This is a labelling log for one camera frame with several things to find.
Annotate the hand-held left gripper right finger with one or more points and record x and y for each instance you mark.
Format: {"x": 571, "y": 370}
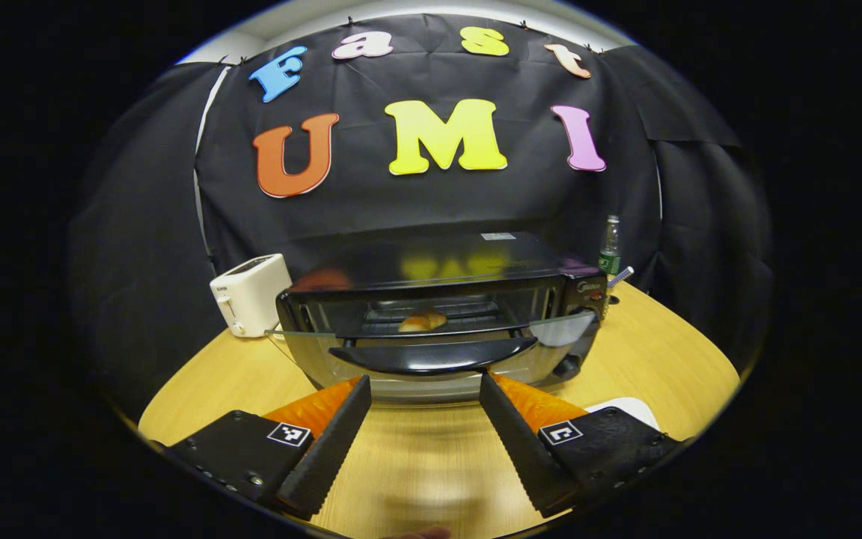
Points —
{"x": 521, "y": 449}

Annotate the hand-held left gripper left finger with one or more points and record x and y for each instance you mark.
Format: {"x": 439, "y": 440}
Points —
{"x": 334, "y": 449}

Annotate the golden bread roll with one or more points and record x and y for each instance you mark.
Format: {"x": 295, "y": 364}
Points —
{"x": 423, "y": 322}

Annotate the black electric oven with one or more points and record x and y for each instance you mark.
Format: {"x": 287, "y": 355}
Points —
{"x": 438, "y": 262}

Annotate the white square plate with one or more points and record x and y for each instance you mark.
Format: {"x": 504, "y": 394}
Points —
{"x": 625, "y": 406}

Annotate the white toaster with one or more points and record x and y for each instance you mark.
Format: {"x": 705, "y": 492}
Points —
{"x": 251, "y": 296}

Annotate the white striped stick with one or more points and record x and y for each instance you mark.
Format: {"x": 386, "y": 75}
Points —
{"x": 620, "y": 277}

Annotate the clear plastic water bottle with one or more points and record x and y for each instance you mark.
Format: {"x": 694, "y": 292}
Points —
{"x": 610, "y": 247}

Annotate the black backdrop cloth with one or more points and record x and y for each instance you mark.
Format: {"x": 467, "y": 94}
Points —
{"x": 401, "y": 202}

